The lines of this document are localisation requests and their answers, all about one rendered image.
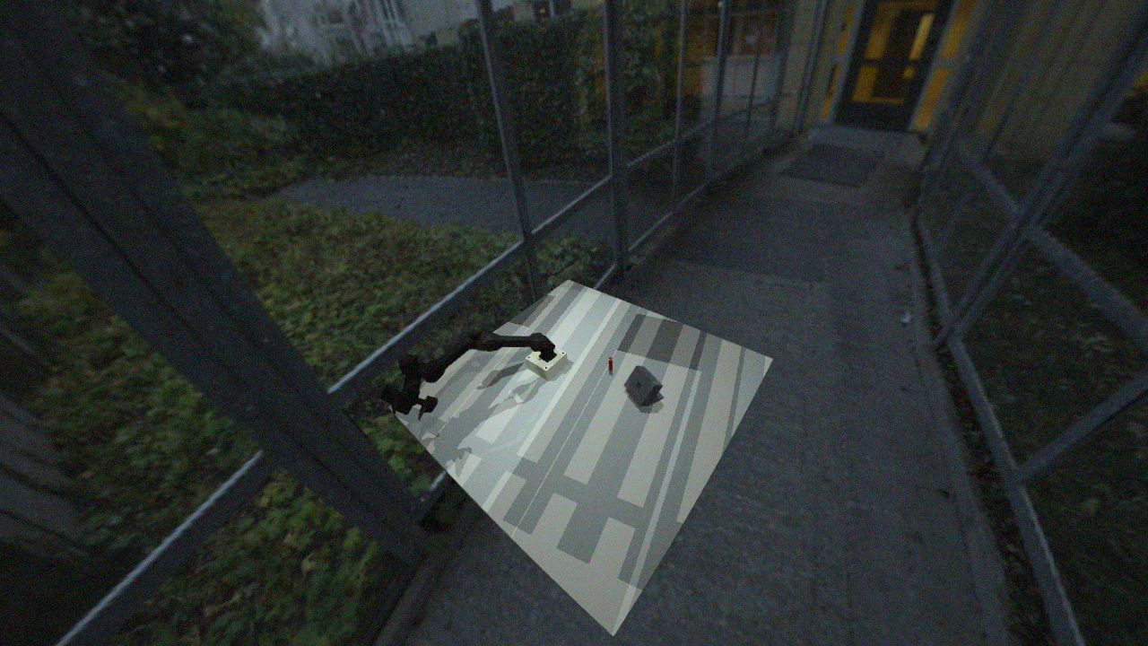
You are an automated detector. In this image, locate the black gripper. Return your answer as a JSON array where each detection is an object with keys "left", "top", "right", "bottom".
[{"left": 381, "top": 379, "right": 439, "bottom": 421}]

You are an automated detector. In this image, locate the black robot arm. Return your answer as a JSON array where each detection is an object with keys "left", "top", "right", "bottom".
[{"left": 396, "top": 330, "right": 557, "bottom": 415}]

